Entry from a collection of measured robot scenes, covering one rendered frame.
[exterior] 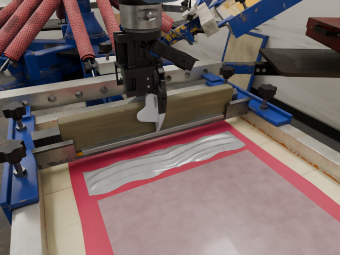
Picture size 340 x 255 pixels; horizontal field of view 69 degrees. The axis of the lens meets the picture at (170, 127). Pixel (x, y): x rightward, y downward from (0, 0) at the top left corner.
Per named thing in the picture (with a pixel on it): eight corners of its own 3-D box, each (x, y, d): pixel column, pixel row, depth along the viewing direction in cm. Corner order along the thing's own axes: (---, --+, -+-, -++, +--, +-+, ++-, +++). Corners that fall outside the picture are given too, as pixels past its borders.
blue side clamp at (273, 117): (286, 139, 63) (293, 115, 59) (271, 144, 61) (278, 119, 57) (216, 95, 86) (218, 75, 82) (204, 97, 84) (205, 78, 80)
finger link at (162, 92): (152, 111, 54) (147, 70, 51) (159, 109, 55) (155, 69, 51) (160, 116, 50) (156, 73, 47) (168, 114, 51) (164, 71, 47)
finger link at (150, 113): (137, 135, 54) (131, 94, 51) (162, 129, 56) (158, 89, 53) (142, 140, 51) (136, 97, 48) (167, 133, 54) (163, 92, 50)
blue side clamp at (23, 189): (48, 221, 42) (36, 192, 38) (14, 233, 40) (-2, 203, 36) (40, 134, 65) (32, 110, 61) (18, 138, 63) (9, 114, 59)
